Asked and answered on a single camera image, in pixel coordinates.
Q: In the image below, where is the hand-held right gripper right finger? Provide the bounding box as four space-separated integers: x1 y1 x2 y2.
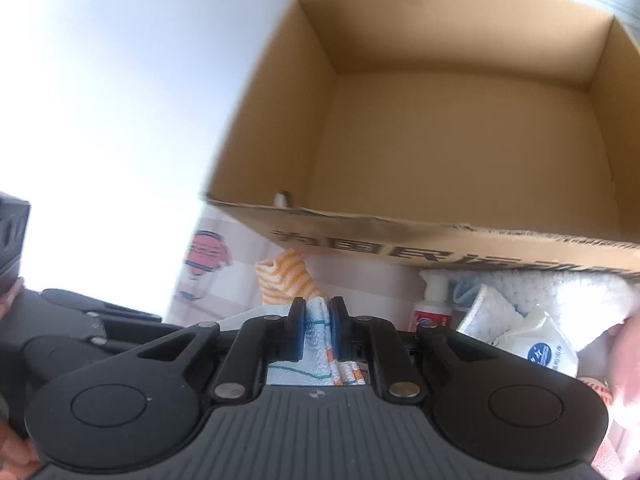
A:
329 297 511 403

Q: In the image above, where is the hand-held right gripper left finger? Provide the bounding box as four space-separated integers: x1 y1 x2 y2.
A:
125 297 307 403

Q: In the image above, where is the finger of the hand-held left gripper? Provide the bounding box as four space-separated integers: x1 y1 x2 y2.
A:
19 310 197 386
41 287 164 323

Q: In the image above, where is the white striped towel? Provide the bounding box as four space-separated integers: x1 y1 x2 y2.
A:
266 297 372 387

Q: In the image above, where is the white bottle red label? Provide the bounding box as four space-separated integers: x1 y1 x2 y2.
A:
412 275 456 333

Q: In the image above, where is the brown cardboard box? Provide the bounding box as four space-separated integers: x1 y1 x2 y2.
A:
200 0 640 278

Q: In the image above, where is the white fluffy towel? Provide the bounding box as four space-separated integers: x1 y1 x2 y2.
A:
420 269 637 353

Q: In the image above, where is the pink plush toy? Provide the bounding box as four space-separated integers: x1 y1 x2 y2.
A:
590 317 640 480

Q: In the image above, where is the person's left hand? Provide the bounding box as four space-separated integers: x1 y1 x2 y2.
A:
0 276 26 322

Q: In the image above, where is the orange striped cloth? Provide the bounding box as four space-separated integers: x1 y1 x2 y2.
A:
255 250 327 308

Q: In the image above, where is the plaid printed sheet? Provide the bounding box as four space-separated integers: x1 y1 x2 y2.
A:
165 202 421 333

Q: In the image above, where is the light blue cloth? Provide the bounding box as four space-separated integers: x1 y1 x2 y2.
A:
451 276 484 307

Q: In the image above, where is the white textured cloth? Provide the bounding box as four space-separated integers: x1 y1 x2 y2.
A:
456 283 527 347

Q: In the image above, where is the white tissue packet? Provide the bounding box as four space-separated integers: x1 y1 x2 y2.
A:
492 304 581 378

